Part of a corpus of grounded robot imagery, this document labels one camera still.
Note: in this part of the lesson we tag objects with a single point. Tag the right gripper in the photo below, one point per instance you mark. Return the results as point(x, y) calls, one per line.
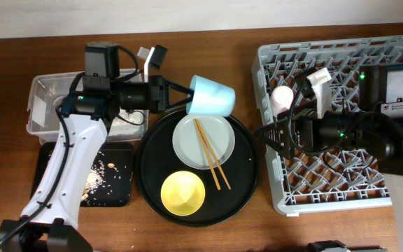
point(303, 120)

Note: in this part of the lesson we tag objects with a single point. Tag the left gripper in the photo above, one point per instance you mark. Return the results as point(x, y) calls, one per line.
point(159, 82)

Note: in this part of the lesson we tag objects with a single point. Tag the wooden chopstick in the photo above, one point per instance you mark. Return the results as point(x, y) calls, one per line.
point(212, 154)
point(207, 156)

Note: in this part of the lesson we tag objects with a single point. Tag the blue cup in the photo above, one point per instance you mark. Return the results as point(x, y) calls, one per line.
point(210, 98)

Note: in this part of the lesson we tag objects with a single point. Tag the pink cup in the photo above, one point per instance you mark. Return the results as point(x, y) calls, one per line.
point(281, 99)

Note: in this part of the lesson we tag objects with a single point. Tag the light grey plate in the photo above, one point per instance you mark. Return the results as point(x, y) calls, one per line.
point(186, 142)

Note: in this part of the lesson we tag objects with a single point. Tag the yellow bowl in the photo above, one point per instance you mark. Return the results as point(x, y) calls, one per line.
point(182, 193)

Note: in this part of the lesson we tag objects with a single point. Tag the food scraps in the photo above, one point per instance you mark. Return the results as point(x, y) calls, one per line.
point(103, 182)

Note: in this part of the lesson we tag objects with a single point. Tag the white napkin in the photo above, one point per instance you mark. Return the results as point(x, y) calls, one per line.
point(128, 123)

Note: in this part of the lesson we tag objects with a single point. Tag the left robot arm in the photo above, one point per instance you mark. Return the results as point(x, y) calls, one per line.
point(50, 220)

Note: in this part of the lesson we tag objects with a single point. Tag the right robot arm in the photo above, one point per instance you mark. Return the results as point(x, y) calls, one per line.
point(313, 128)

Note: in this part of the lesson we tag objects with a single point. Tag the grey dishwasher rack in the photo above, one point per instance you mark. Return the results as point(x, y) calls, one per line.
point(337, 180)

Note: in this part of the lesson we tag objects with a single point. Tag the round black tray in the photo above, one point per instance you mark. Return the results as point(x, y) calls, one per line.
point(156, 160)

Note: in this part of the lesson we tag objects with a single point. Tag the black rectangular tray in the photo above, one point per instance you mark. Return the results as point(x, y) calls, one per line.
point(123, 153)

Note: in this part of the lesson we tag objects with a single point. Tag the clear plastic bin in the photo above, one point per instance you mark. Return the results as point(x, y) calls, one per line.
point(46, 93)

